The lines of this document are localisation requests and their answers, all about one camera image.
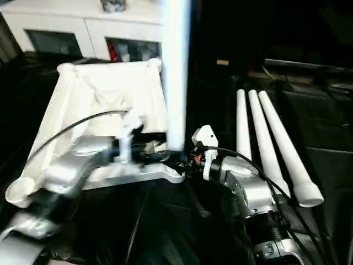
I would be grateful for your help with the white glass-door cabinet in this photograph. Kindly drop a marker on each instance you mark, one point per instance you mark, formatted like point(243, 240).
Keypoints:
point(69, 27)

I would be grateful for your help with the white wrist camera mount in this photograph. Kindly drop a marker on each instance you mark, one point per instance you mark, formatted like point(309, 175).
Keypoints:
point(128, 138)
point(207, 138)

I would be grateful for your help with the grey curtain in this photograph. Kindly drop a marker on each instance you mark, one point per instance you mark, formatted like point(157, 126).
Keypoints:
point(9, 41)

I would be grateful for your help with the black and white bundle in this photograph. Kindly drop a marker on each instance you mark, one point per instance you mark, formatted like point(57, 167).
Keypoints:
point(113, 5)

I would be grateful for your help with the small yellow label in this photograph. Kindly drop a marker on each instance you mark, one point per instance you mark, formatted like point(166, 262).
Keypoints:
point(222, 62)

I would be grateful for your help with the black mat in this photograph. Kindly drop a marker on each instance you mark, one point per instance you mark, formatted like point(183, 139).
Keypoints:
point(138, 220)

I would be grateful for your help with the black flat screen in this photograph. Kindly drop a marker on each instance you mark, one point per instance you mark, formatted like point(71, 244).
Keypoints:
point(309, 67)

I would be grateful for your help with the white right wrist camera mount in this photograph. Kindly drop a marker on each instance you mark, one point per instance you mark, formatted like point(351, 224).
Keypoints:
point(207, 138)

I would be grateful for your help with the white plastic table top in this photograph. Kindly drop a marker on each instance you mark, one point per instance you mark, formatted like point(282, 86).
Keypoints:
point(91, 91)

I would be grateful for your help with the white plastic table leg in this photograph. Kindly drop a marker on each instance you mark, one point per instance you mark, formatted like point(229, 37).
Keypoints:
point(262, 132)
point(242, 124)
point(286, 154)
point(176, 69)

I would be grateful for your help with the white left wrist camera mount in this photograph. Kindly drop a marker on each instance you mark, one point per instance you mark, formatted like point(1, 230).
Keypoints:
point(128, 138)

